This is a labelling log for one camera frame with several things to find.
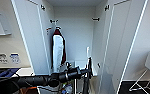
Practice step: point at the white flat board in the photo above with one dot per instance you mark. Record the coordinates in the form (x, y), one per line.
(25, 71)

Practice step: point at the dark door hinge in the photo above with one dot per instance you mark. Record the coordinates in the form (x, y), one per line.
(106, 7)
(42, 7)
(98, 65)

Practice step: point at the white wardrobe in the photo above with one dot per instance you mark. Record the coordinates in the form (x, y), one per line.
(77, 33)

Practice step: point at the maroon jacket white sleeves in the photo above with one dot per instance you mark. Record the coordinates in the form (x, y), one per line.
(57, 50)

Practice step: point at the white wall outlet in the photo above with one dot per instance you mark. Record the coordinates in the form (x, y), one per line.
(2, 58)
(14, 58)

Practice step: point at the white box inside wardrobe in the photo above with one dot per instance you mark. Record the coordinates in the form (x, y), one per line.
(80, 65)

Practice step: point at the black wardrobe hook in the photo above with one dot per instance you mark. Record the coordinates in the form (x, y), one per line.
(53, 21)
(96, 19)

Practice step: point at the pale basket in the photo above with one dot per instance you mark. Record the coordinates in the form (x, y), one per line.
(66, 90)

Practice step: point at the white label orange stripe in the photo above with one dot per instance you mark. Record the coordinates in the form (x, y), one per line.
(48, 30)

